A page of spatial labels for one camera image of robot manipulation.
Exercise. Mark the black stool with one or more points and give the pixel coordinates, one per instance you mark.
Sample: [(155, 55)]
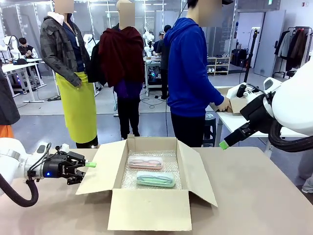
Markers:
[(209, 132)]

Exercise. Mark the mannequin with maroon cloth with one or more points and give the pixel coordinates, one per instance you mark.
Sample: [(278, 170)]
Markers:
[(122, 58)]

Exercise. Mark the bystander in orange trousers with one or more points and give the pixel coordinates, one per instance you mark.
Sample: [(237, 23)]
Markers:
[(7, 98)]

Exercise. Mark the person's right hand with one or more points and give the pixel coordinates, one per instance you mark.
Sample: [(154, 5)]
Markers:
[(224, 105)]

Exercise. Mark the wooden shoe shelf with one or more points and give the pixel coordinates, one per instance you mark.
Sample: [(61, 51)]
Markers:
[(218, 65)]

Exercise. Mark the black tripod stand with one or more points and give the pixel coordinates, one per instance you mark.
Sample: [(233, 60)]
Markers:
[(252, 54)]

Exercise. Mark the white side table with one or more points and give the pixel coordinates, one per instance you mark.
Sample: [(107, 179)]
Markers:
[(234, 122)]

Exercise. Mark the person in blue hoodie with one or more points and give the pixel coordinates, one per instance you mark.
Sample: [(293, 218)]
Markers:
[(188, 73)]

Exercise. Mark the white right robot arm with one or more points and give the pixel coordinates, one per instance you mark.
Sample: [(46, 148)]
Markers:
[(293, 102)]

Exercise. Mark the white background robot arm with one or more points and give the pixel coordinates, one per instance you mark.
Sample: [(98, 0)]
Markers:
[(9, 45)]

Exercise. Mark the white humanoid background robot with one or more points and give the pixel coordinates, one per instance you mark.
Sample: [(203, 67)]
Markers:
[(148, 41)]

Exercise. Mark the pink glasses case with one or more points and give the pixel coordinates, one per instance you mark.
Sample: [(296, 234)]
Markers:
[(145, 162)]

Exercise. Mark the small brown cardboard box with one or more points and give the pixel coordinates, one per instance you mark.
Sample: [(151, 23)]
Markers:
[(223, 94)]

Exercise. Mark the white background desk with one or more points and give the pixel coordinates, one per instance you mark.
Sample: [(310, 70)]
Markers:
[(19, 66)]

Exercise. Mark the bystander leg grey trousers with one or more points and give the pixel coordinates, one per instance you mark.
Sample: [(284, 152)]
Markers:
[(306, 181)]

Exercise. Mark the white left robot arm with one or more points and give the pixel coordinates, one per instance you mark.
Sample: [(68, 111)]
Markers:
[(12, 159)]

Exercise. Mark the seated person with phone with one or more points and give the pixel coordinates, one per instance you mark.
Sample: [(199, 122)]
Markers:
[(27, 50)]

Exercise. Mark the person's right forearm blue sleeve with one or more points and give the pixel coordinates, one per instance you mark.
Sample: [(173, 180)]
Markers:
[(212, 94)]

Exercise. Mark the mint green glasses case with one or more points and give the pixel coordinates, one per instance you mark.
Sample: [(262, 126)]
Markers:
[(155, 180)]

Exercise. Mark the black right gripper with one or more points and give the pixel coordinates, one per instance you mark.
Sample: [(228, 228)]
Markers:
[(258, 110)]

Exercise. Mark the background person in black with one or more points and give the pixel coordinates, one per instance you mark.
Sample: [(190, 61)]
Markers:
[(162, 54)]

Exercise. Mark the clothes rack with coats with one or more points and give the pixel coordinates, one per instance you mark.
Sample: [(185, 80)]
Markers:
[(296, 46)]

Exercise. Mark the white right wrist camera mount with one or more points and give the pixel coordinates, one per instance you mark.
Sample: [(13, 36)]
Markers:
[(242, 95)]

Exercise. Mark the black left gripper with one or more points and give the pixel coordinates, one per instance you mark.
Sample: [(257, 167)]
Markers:
[(53, 167)]

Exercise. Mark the clear bubble wrap sheet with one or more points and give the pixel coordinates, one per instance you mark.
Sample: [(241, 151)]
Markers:
[(151, 169)]

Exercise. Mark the mannequin with yellow apron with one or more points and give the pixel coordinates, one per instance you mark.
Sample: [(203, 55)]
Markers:
[(78, 102)]

